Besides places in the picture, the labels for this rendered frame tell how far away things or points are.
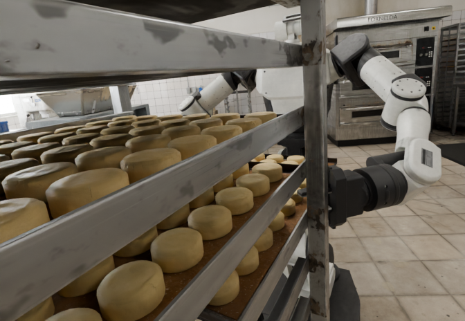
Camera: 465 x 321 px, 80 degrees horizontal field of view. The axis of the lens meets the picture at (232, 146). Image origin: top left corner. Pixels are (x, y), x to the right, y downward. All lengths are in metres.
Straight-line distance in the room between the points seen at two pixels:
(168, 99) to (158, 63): 5.84
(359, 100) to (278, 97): 4.05
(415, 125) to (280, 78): 0.47
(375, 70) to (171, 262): 0.82
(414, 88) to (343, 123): 4.12
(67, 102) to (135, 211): 1.59
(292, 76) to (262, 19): 4.82
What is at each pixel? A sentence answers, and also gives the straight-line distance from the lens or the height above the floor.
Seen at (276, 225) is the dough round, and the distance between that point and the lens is 0.49.
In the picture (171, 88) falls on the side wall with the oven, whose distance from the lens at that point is 5.98.
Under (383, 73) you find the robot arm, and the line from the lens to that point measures 0.94.
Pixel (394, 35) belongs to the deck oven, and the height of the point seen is 1.70.
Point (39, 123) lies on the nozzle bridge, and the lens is 1.74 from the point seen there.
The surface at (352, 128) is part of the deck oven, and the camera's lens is 5.04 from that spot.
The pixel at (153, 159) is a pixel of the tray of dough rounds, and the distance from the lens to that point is 0.23.
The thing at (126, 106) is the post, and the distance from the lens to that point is 0.70.
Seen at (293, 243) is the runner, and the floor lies 1.05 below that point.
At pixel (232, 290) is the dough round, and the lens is 0.36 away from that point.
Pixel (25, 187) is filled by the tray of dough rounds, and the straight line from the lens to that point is 0.25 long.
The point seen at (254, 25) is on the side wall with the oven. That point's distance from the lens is 5.80.
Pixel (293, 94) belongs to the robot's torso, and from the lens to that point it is 1.02.
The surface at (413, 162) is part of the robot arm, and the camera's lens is 0.66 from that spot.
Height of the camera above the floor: 1.30
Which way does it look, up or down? 14 degrees down
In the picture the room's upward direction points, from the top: 6 degrees counter-clockwise
